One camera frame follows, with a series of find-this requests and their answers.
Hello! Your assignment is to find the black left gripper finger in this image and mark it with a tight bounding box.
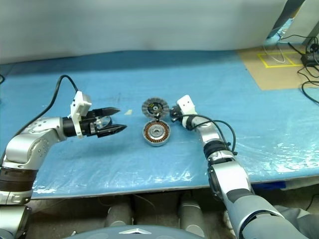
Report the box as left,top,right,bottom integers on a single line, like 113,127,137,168
96,124,128,138
98,107,122,117

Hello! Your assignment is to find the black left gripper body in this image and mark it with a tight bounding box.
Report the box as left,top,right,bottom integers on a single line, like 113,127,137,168
81,109,113,138

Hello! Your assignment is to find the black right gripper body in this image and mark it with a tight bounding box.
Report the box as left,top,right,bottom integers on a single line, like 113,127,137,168
173,105,184,123

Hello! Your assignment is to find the round grey motor lid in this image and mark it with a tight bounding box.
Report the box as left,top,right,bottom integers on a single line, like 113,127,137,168
141,97,170,120

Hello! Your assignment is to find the round silver motor housing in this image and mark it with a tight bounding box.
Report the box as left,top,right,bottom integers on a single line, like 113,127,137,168
142,119,171,148

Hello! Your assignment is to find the blue plastic table cover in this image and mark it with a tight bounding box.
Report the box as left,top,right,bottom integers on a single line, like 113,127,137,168
0,49,319,200

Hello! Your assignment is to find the grey rounded cylinder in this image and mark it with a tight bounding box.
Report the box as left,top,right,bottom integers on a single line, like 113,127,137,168
104,201,133,228
179,199,208,237

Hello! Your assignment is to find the brown cardboard sheet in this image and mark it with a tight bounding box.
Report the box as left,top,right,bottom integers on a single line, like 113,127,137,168
236,46,319,91

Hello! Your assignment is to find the blue-grey rounded panel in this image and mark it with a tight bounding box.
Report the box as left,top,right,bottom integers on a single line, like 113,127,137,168
63,225,200,239

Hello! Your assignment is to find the yellow tape rectangle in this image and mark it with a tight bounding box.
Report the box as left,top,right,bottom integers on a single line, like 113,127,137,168
257,51,306,68

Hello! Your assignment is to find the black power adapter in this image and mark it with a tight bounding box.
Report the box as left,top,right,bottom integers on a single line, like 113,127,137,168
301,53,317,66

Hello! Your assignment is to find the grey metal stand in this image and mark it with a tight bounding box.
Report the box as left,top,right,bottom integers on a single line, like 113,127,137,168
266,0,319,46

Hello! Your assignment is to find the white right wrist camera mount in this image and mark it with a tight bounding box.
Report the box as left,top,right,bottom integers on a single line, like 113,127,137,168
176,95,198,128

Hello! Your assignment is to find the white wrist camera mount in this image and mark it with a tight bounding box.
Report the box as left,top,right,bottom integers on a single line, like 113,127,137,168
176,95,198,128
69,91,92,139

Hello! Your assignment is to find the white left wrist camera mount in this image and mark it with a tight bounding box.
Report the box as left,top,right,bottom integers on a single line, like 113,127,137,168
69,91,92,139

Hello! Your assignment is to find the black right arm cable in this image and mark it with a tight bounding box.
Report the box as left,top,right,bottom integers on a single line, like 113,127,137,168
183,114,238,156

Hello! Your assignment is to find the thin white cable loop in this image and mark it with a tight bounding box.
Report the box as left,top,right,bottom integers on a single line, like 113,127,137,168
264,44,286,63

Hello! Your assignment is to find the black power cable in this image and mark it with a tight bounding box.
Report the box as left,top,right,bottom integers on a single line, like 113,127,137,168
281,34,319,54
298,64,319,105

